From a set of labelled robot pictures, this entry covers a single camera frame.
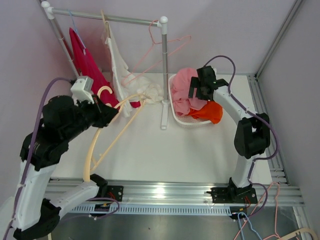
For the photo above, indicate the pink t shirt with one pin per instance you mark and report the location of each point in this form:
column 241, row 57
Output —
column 180, row 86

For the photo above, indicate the white t shirt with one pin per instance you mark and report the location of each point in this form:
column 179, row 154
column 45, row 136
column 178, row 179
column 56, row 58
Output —
column 124, row 82

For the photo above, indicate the white perforated plastic basket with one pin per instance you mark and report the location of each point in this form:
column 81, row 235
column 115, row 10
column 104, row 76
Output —
column 186, row 122

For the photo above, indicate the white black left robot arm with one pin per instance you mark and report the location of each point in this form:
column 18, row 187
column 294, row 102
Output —
column 61, row 121

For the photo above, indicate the cream hanger on floor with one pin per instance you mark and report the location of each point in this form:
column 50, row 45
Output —
column 300, row 231

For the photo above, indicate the magenta t shirt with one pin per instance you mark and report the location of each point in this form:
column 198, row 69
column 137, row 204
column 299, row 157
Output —
column 86, row 65

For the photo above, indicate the blue wire hanger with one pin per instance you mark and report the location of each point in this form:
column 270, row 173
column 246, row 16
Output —
column 79, row 39

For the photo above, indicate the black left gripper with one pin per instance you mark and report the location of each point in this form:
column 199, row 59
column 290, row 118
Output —
column 103, row 113

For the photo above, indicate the orange t shirt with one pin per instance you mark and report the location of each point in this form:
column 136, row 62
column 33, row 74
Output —
column 212, row 112

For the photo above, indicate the silver clothes rack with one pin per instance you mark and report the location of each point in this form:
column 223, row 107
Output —
column 131, row 101

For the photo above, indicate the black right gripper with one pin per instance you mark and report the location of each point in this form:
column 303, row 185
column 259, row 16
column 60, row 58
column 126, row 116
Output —
column 195, row 83

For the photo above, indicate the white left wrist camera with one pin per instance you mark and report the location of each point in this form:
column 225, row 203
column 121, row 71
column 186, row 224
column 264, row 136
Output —
column 82, row 89

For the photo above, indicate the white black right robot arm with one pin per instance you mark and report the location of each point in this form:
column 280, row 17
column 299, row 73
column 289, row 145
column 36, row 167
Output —
column 252, row 135

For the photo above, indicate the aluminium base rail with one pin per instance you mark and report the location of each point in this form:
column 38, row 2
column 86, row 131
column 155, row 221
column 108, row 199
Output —
column 167, row 198

